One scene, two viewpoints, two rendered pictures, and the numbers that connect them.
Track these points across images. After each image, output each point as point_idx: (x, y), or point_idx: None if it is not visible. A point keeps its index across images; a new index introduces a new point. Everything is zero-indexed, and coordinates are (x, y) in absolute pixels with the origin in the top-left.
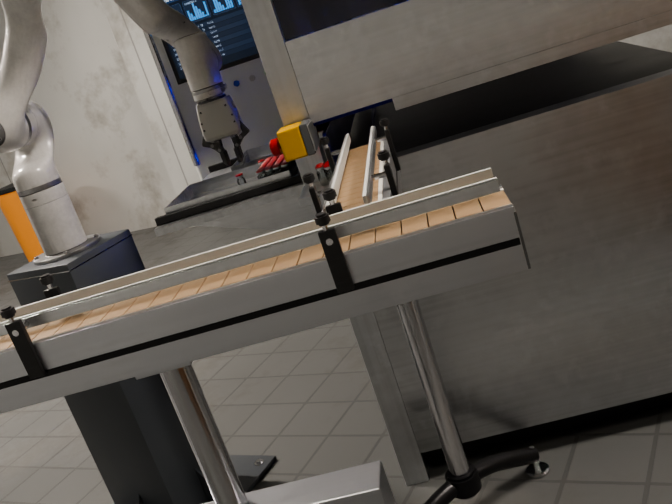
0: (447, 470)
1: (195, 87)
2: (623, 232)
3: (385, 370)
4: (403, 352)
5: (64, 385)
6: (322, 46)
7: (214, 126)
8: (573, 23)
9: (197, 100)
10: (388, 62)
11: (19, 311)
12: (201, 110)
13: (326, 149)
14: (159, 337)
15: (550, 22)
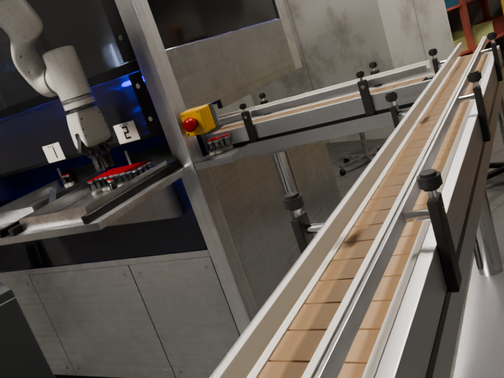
0: None
1: (79, 92)
2: (307, 182)
3: (255, 309)
4: (259, 290)
5: (488, 149)
6: (184, 57)
7: (94, 130)
8: (269, 64)
9: (81, 105)
10: (214, 74)
11: (414, 112)
12: (82, 115)
13: (247, 111)
14: (490, 107)
15: (263, 62)
